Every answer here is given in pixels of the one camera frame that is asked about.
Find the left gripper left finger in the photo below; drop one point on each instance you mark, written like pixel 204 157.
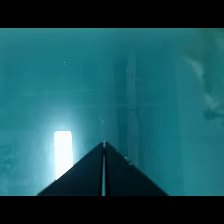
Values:
pixel 81 176

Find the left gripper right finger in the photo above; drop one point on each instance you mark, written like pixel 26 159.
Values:
pixel 128 176

